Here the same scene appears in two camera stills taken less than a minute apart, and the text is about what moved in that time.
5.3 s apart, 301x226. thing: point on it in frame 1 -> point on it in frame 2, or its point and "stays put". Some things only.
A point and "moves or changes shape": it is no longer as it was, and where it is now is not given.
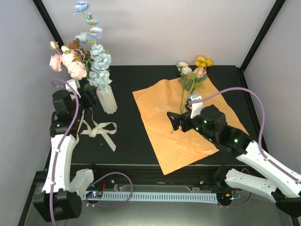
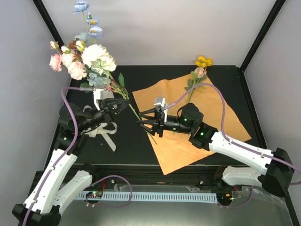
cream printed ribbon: (102, 129) stays put
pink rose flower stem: (56, 60) stays put
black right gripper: (178, 117) -> (159, 117)
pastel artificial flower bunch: (189, 78) moves or changes shape
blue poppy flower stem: (94, 32) stays put
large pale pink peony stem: (76, 70) stays put
